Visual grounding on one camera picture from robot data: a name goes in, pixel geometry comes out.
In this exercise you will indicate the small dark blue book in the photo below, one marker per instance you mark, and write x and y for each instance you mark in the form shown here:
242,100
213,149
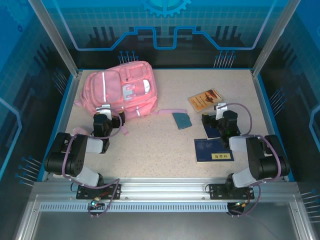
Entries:
210,132

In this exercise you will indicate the orange paperback book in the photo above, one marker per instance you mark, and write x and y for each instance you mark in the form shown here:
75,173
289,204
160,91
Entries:
205,98

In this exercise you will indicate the pink pencil case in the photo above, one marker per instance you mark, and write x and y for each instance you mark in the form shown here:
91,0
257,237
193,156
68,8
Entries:
78,131

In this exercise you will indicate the small teal notebook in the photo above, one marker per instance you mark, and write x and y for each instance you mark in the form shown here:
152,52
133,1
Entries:
182,120

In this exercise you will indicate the large dark blue book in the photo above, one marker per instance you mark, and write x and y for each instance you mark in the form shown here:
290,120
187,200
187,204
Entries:
210,150

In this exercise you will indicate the pink backpack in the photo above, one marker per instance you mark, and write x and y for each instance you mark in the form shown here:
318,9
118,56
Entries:
120,85

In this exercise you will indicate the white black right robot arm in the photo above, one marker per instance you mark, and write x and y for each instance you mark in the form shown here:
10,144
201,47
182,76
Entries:
262,160

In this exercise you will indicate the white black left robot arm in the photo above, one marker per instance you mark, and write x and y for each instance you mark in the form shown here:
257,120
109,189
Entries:
57,160

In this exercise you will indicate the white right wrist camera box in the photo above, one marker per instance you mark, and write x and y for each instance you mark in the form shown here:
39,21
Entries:
221,110

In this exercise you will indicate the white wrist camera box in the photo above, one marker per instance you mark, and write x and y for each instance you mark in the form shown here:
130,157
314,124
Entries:
221,110
103,110

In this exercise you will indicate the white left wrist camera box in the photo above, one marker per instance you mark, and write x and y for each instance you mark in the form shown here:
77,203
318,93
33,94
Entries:
103,110

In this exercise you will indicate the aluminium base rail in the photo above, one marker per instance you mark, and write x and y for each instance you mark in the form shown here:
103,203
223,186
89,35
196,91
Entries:
162,186

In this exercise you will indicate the blue printed enclosure panel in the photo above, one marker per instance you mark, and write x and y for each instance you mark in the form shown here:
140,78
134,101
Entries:
20,75
300,75
160,15

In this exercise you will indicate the aluminium frame post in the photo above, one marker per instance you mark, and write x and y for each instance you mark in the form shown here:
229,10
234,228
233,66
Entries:
269,42
61,42

